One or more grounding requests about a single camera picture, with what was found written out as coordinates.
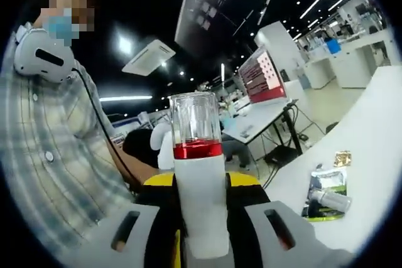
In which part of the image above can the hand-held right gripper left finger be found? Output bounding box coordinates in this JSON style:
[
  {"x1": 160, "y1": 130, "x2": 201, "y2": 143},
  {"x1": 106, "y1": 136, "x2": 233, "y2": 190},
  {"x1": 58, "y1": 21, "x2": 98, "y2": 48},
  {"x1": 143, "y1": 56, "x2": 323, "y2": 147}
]
[{"x1": 78, "y1": 172, "x2": 188, "y2": 268}]

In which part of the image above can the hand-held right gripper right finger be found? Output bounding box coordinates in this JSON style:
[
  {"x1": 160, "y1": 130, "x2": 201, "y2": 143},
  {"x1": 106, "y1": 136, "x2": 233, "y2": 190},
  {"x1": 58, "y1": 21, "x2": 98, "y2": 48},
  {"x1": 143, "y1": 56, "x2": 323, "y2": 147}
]
[{"x1": 224, "y1": 172, "x2": 356, "y2": 268}]

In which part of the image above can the white skincare bottle red band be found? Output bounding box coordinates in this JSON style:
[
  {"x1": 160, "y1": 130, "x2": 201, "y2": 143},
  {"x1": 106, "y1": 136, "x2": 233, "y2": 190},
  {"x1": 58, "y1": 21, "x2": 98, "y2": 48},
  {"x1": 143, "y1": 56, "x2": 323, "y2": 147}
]
[{"x1": 168, "y1": 91, "x2": 231, "y2": 259}]

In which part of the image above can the silver skincare bottle clear cap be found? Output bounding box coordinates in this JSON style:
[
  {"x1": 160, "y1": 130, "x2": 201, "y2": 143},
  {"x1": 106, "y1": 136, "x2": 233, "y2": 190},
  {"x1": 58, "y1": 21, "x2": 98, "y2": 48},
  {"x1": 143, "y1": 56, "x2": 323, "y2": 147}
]
[{"x1": 308, "y1": 188, "x2": 353, "y2": 215}]

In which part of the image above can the green black skincare sachet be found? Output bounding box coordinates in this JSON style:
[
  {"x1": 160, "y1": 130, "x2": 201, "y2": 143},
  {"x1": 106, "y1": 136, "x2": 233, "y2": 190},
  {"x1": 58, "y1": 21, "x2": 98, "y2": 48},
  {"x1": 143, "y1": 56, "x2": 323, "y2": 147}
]
[{"x1": 300, "y1": 167, "x2": 350, "y2": 222}]

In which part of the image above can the small gold sachet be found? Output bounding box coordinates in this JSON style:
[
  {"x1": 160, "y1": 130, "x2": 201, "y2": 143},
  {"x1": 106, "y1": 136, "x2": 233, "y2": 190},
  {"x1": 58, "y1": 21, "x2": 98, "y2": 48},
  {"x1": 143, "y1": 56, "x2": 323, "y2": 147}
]
[{"x1": 333, "y1": 151, "x2": 353, "y2": 168}]

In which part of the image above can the blue storage box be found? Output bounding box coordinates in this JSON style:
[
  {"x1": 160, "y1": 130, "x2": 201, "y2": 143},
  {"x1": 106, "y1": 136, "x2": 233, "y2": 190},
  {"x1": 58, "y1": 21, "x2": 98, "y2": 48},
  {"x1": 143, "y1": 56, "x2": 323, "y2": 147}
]
[{"x1": 325, "y1": 40, "x2": 342, "y2": 56}]

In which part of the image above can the dark rounded object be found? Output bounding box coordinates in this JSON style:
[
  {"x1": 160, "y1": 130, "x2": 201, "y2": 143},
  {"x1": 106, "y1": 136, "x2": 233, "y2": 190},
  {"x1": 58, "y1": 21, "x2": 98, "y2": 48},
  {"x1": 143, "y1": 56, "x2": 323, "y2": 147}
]
[{"x1": 122, "y1": 128, "x2": 160, "y2": 168}]

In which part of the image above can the white equipment table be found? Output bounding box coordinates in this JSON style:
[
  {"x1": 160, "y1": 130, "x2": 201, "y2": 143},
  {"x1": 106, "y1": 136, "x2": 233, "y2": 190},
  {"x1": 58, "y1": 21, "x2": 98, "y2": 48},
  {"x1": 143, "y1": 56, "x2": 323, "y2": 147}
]
[{"x1": 222, "y1": 98, "x2": 295, "y2": 145}]

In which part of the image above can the ceiling air conditioner unit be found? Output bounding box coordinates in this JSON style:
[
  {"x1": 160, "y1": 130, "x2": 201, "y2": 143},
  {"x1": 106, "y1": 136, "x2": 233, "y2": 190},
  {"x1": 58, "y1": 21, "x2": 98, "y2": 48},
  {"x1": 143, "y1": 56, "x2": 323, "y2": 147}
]
[{"x1": 121, "y1": 39, "x2": 177, "y2": 77}]

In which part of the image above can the person's plaid shirt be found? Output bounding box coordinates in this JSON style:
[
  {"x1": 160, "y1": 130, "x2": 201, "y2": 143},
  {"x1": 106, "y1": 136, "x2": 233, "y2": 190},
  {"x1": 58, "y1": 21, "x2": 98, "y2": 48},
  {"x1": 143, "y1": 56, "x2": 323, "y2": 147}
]
[{"x1": 0, "y1": 41, "x2": 139, "y2": 250}]

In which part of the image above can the red white display screen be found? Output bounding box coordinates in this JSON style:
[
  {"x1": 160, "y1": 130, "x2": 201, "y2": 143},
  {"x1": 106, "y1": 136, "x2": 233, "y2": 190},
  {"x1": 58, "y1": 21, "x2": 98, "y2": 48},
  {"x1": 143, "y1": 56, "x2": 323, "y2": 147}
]
[{"x1": 237, "y1": 45, "x2": 289, "y2": 104}]

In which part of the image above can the dark hanging ceiling panel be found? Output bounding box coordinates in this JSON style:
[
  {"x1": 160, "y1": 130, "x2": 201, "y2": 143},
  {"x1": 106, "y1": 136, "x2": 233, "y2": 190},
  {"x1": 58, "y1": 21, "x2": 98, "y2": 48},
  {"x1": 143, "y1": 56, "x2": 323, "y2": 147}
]
[{"x1": 174, "y1": 0, "x2": 268, "y2": 49}]

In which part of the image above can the white office desk row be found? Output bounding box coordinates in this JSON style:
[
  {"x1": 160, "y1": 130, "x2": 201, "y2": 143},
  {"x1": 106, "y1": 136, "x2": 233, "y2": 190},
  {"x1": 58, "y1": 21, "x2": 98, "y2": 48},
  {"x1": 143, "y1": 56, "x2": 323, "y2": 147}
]
[{"x1": 303, "y1": 34, "x2": 393, "y2": 90}]

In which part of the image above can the black floor cable bundle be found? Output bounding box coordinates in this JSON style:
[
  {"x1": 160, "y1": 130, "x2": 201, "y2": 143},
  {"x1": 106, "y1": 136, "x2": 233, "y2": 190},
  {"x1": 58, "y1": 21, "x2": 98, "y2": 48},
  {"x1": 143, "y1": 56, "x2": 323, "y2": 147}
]
[{"x1": 257, "y1": 101, "x2": 318, "y2": 190}]

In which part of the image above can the black device cable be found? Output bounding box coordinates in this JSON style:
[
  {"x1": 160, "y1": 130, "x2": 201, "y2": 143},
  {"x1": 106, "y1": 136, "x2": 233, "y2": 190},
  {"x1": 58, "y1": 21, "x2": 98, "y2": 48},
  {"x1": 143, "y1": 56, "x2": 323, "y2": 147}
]
[{"x1": 71, "y1": 66, "x2": 142, "y2": 189}]

